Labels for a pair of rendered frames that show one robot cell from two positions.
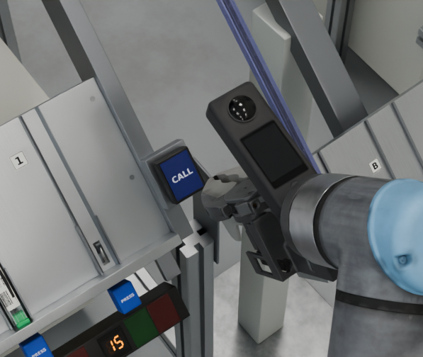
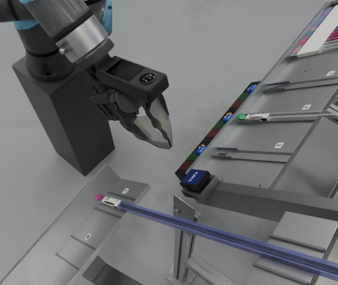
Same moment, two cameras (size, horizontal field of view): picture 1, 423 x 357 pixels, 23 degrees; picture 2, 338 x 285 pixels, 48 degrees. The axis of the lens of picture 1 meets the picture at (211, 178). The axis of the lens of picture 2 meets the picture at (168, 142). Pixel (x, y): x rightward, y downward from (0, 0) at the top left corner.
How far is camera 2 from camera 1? 0.94 m
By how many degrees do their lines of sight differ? 64
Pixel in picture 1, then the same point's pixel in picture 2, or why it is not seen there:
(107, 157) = (238, 176)
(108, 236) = (221, 159)
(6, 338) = (243, 106)
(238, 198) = not seen: hidden behind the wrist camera
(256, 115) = (138, 79)
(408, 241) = not seen: outside the picture
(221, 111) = (158, 73)
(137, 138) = (225, 186)
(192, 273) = not seen: hidden behind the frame
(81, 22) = (287, 197)
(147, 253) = (199, 159)
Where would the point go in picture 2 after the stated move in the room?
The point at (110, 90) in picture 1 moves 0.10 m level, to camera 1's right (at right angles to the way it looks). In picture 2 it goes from (251, 188) to (195, 204)
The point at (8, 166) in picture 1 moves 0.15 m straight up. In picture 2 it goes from (282, 141) to (307, 90)
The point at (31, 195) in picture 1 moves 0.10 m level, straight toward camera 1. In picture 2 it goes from (264, 142) to (231, 108)
